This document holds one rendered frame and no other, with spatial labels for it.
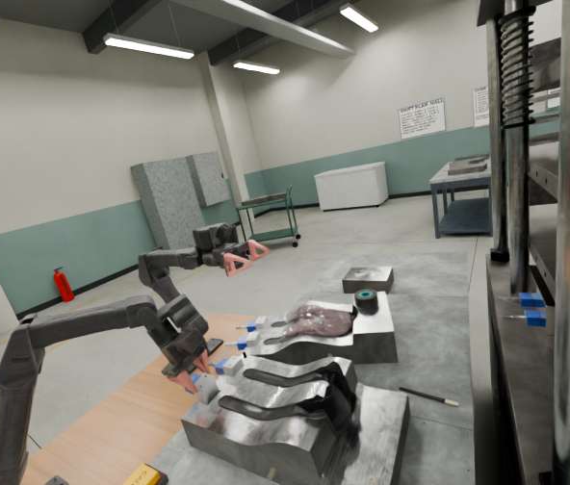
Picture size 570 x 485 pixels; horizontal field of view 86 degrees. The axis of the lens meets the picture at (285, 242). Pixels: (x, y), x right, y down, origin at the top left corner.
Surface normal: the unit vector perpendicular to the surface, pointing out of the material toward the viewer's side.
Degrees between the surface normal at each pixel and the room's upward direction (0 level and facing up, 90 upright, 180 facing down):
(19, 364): 90
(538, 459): 0
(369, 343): 90
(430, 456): 0
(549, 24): 90
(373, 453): 0
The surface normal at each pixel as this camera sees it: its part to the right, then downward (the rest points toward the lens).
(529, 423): -0.21, -0.94
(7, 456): 0.54, -0.01
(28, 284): 0.81, -0.02
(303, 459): -0.47, 0.33
